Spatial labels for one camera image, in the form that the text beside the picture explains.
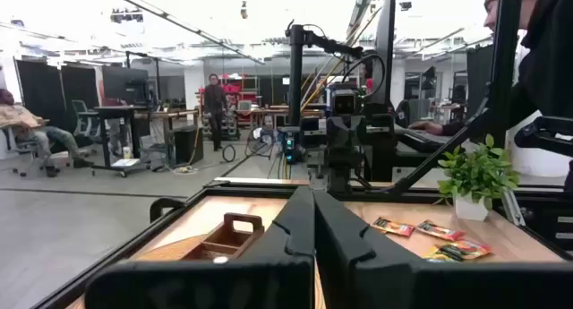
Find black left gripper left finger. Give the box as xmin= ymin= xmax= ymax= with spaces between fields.
xmin=84 ymin=185 xmax=316 ymax=309

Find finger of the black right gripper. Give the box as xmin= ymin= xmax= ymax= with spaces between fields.
xmin=344 ymin=120 xmax=355 ymax=156
xmin=334 ymin=120 xmax=346 ymax=156

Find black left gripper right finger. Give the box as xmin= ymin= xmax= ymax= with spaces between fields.
xmin=314 ymin=188 xmax=573 ymax=309

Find yellow green tea packet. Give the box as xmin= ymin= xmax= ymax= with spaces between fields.
xmin=415 ymin=219 xmax=466 ymax=243
xmin=371 ymin=216 xmax=416 ymax=238
xmin=422 ymin=238 xmax=493 ymax=263

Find brown wooden tea caddy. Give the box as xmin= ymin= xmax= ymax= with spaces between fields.
xmin=181 ymin=212 xmax=266 ymax=262

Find blue lit device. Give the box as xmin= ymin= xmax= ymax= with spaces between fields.
xmin=280 ymin=132 xmax=300 ymax=165

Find black desk with keyboard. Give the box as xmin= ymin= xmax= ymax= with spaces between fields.
xmin=393 ymin=120 xmax=454 ymax=167

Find round floor fan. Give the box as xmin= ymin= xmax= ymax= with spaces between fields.
xmin=244 ymin=125 xmax=275 ymax=159

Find red storage shelf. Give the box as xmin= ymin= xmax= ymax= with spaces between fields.
xmin=195 ymin=75 xmax=261 ymax=141

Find person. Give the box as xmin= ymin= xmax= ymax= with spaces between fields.
xmin=409 ymin=0 xmax=573 ymax=192
xmin=0 ymin=88 xmax=96 ymax=178
xmin=203 ymin=73 xmax=230 ymax=152

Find round woven straw placemat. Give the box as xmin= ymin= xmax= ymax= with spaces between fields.
xmin=132 ymin=234 xmax=211 ymax=262

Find green plant in white pot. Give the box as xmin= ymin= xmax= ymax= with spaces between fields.
xmin=436 ymin=133 xmax=521 ymax=222

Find wooden top desk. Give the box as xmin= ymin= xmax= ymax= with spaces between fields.
xmin=133 ymin=108 xmax=201 ymax=167

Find silver aluminium extrusion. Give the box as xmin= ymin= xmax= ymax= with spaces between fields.
xmin=500 ymin=187 xmax=527 ymax=227

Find black computer monitor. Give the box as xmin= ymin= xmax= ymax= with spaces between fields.
xmin=101 ymin=65 xmax=151 ymax=107

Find grey office chair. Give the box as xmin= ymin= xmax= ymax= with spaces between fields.
xmin=70 ymin=99 xmax=102 ymax=139

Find black partition screen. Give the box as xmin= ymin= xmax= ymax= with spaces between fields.
xmin=60 ymin=64 xmax=100 ymax=122
xmin=15 ymin=59 xmax=66 ymax=131

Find white office chair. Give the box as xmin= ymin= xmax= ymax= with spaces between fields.
xmin=2 ymin=124 xmax=62 ymax=178

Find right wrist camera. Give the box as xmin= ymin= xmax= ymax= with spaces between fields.
xmin=329 ymin=87 xmax=360 ymax=118

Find black right camera cable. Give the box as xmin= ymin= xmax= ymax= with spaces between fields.
xmin=340 ymin=52 xmax=387 ymax=102

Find yellow floor cable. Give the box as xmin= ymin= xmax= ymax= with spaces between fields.
xmin=172 ymin=125 xmax=201 ymax=175

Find black frame clamp handle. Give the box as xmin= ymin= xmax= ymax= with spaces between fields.
xmin=149 ymin=196 xmax=186 ymax=224

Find black aluminium table frame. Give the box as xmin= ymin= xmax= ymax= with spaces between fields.
xmin=30 ymin=0 xmax=573 ymax=309

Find black ceiling rail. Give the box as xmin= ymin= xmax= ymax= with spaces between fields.
xmin=96 ymin=0 xmax=266 ymax=64

